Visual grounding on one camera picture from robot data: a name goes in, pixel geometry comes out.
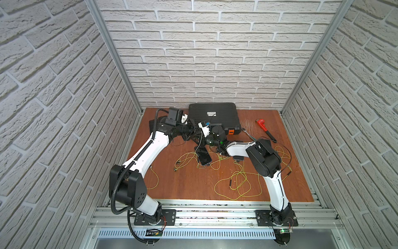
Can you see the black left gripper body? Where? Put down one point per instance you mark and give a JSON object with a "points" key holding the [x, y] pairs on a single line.
{"points": [[193, 130]]}

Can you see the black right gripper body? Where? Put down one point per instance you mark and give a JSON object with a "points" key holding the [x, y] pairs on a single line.
{"points": [[210, 140]]}

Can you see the blue-edged smartphone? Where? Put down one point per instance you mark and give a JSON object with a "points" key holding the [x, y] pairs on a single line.
{"points": [[203, 156]]}

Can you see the grey-edged large smartphone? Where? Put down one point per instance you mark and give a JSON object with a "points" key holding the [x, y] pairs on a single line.
{"points": [[238, 158]]}

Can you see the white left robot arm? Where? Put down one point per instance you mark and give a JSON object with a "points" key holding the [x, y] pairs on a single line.
{"points": [[127, 189]]}

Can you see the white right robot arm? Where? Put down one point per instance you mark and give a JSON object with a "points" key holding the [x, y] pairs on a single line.
{"points": [[267, 163]]}

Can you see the black plastic tool case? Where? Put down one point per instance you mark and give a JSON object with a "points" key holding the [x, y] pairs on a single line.
{"points": [[217, 114]]}

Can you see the purple-edged smartphone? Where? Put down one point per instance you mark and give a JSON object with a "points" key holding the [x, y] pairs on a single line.
{"points": [[152, 123]]}

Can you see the red and black tool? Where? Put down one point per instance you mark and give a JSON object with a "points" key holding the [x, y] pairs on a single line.
{"points": [[261, 123]]}

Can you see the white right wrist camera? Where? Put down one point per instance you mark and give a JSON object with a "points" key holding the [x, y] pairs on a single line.
{"points": [[204, 126]]}

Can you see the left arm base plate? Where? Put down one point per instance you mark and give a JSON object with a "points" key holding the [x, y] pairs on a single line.
{"points": [[158, 219]]}

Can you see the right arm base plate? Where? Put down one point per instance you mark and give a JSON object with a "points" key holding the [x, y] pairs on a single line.
{"points": [[275, 218]]}

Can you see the aluminium corner post left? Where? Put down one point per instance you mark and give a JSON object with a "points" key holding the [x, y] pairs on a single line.
{"points": [[106, 35]]}

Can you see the aluminium corner post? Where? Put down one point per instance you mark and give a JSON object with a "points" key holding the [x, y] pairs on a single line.
{"points": [[324, 41], [106, 35]]}

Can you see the aluminium rail frame front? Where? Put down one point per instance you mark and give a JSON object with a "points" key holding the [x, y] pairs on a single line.
{"points": [[241, 214]]}

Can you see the aluminium corner post right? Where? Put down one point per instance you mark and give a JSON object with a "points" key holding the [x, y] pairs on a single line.
{"points": [[324, 41]]}

